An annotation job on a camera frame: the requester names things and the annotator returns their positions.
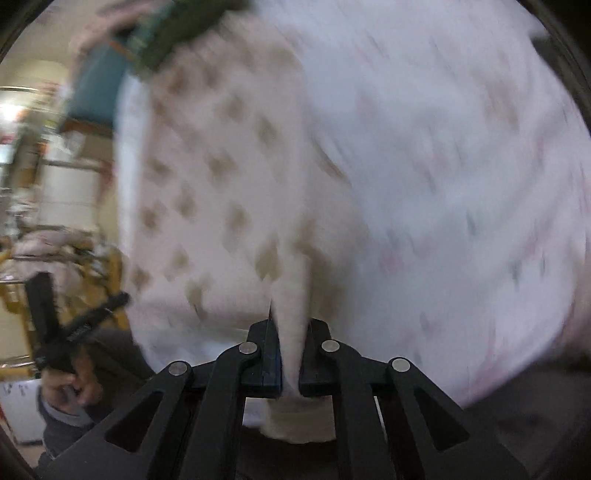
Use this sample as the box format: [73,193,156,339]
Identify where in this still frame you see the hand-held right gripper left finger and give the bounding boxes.
[44,320,283,480]

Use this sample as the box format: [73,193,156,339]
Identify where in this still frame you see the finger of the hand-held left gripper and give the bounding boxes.
[62,292,131,344]
[24,272,61,344]

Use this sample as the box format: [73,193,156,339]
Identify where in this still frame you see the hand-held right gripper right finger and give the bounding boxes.
[299,318,532,480]

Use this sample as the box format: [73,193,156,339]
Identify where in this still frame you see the pink pants with brown diamonds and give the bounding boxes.
[113,18,370,446]

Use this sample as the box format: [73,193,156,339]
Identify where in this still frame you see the person's left forearm grey sleeve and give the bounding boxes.
[36,392,100,469]

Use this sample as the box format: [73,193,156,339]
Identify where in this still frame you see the person's left hand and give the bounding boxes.
[41,344,106,411]

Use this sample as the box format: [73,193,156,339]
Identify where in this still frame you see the yellow wooden furniture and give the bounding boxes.
[0,247,127,333]

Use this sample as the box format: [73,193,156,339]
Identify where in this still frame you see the pile of pink cloth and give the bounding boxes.
[11,230,95,296]

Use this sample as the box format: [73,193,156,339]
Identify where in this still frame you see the white cabinet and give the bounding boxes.
[41,161,108,228]

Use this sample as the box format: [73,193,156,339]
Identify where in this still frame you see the teal cloth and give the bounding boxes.
[59,41,136,136]

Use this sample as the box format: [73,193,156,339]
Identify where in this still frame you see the white printed bed sheet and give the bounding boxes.
[259,0,591,409]

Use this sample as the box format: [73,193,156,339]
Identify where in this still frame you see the dark green cloth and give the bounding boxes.
[124,0,252,80]

